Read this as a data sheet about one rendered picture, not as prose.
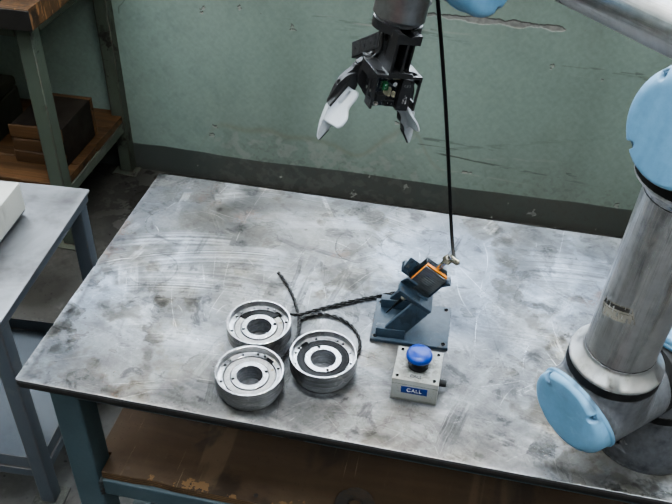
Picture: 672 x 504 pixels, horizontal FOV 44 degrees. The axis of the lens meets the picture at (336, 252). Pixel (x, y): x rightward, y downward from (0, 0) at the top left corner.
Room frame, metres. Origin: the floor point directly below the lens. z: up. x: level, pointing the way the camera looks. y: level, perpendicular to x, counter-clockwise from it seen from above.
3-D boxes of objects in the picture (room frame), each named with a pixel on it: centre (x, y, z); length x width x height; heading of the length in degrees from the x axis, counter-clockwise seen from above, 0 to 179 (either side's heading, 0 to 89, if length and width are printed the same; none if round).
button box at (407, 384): (0.88, -0.14, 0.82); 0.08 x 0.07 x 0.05; 79
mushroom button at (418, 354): (0.89, -0.13, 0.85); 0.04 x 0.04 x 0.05
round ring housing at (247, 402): (0.87, 0.13, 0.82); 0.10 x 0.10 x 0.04
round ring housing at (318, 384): (0.91, 0.02, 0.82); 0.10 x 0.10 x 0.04
